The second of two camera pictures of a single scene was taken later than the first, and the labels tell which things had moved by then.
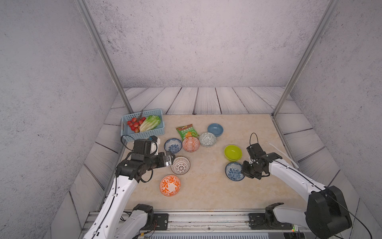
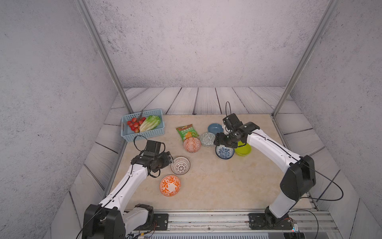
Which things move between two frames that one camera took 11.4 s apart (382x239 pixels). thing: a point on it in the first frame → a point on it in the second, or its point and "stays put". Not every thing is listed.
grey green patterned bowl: (207, 139) stays put
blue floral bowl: (233, 172) → (224, 152)
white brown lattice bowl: (180, 165) stays put
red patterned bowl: (191, 144) stays put
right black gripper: (244, 171) → (219, 140)
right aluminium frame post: (331, 6) stays put
